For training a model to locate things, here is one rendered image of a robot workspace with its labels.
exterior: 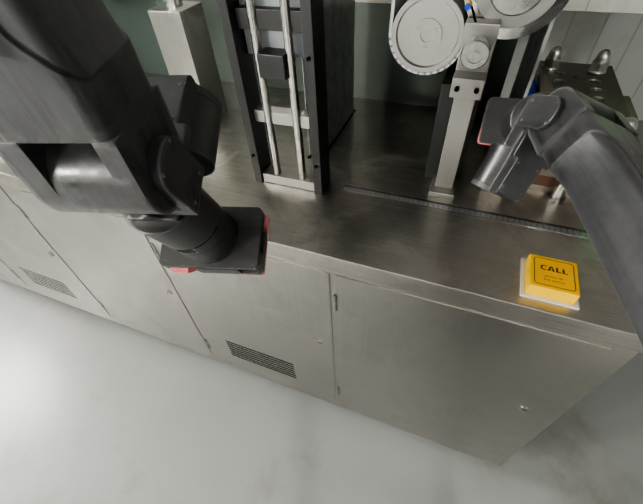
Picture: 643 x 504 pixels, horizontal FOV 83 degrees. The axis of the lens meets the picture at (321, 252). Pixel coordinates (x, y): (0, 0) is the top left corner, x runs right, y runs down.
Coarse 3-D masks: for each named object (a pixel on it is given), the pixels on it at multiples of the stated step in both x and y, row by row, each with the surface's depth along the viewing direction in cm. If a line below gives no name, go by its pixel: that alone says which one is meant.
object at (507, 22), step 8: (480, 0) 54; (488, 0) 54; (544, 0) 52; (552, 0) 52; (480, 8) 55; (488, 8) 55; (536, 8) 53; (544, 8) 52; (488, 16) 55; (496, 16) 55; (504, 16) 55; (512, 16) 54; (520, 16) 54; (528, 16) 54; (536, 16) 53; (504, 24) 55; (512, 24) 55; (520, 24) 55
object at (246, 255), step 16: (224, 208) 38; (240, 208) 37; (256, 208) 37; (224, 224) 33; (240, 224) 37; (256, 224) 37; (208, 240) 31; (224, 240) 34; (240, 240) 37; (256, 240) 36; (160, 256) 37; (176, 256) 37; (192, 256) 33; (208, 256) 34; (224, 256) 36; (240, 256) 36; (256, 256) 36
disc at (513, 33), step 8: (472, 0) 55; (560, 0) 52; (568, 0) 51; (552, 8) 52; (560, 8) 52; (472, 16) 57; (480, 16) 56; (544, 16) 53; (552, 16) 53; (528, 24) 55; (536, 24) 54; (544, 24) 54; (504, 32) 57; (512, 32) 56; (520, 32) 56; (528, 32) 55
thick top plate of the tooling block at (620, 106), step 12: (540, 60) 87; (540, 72) 83; (552, 72) 82; (564, 72) 82; (576, 72) 82; (588, 72) 82; (612, 72) 81; (552, 84) 78; (564, 84) 78; (576, 84) 78; (588, 84) 77; (600, 84) 77; (612, 84) 77; (588, 96) 74; (600, 96) 73; (612, 96) 73; (612, 108) 70; (624, 108) 70
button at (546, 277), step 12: (528, 264) 59; (540, 264) 58; (552, 264) 58; (564, 264) 58; (576, 264) 58; (528, 276) 57; (540, 276) 57; (552, 276) 56; (564, 276) 56; (576, 276) 56; (528, 288) 56; (540, 288) 55; (552, 288) 55; (564, 288) 55; (576, 288) 55; (564, 300) 55; (576, 300) 55
